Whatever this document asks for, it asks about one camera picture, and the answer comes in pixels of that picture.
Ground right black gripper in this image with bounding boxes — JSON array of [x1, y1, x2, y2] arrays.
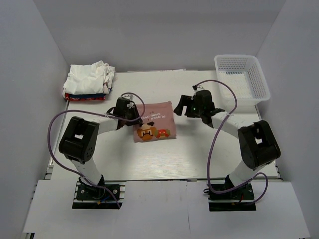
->
[[174, 95, 204, 118]]

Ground pink t-shirt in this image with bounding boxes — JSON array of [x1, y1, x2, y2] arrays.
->
[[133, 101, 176, 143]]

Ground white t-shirt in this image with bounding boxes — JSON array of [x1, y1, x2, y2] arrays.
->
[[63, 60, 115, 95]]

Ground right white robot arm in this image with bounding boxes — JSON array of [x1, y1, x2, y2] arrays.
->
[[173, 90, 281, 199]]

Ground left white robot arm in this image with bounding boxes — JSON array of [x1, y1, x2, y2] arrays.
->
[[59, 94, 142, 199]]

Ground white plastic mesh basket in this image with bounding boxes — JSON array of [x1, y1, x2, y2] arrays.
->
[[214, 54, 271, 107]]

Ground red blue folded shirt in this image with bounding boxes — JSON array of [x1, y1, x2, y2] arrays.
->
[[62, 88, 106, 101]]

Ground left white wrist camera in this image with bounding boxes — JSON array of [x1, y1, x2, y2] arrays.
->
[[121, 94, 135, 109]]

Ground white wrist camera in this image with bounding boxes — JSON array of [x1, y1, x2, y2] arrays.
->
[[121, 94, 135, 109], [192, 85, 205, 96]]

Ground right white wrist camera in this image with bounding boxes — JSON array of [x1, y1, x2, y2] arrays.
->
[[192, 85, 205, 96]]

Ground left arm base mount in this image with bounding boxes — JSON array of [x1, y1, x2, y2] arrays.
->
[[72, 181, 126, 210]]

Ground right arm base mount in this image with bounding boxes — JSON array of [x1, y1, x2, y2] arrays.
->
[[203, 184, 256, 212]]

